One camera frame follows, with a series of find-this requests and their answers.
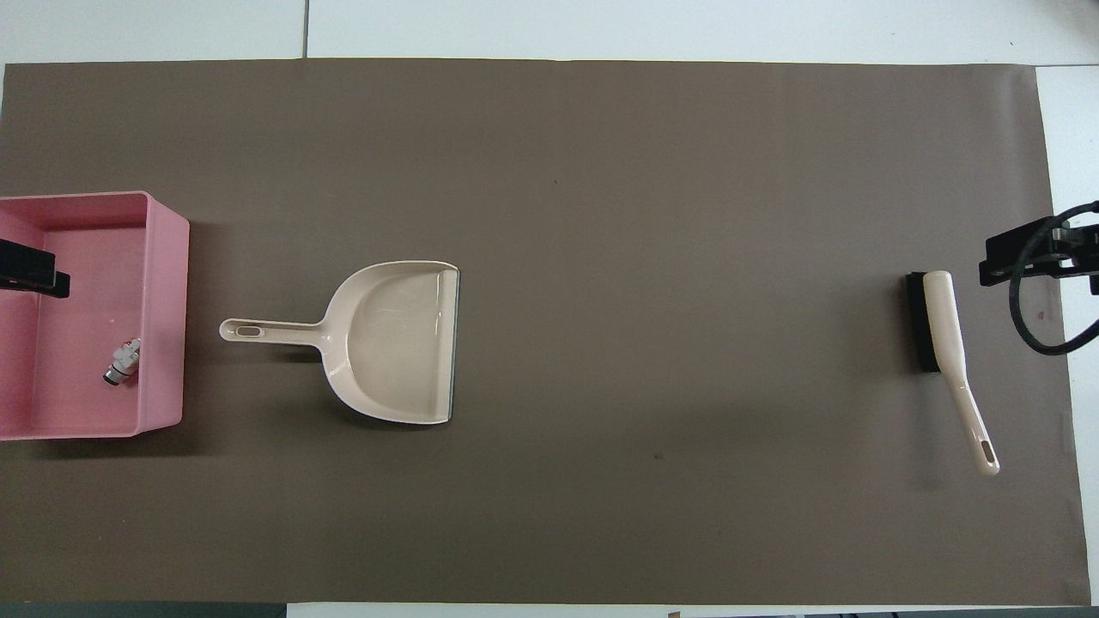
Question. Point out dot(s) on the pink plastic bin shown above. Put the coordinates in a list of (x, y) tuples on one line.
[(163, 326)]

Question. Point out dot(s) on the beige plastic dustpan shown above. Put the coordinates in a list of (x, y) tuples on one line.
[(395, 343)]

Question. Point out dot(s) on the beige hand brush black bristles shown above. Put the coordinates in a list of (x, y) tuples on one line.
[(945, 326)]

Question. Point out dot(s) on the small white plug connector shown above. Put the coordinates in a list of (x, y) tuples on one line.
[(124, 360)]

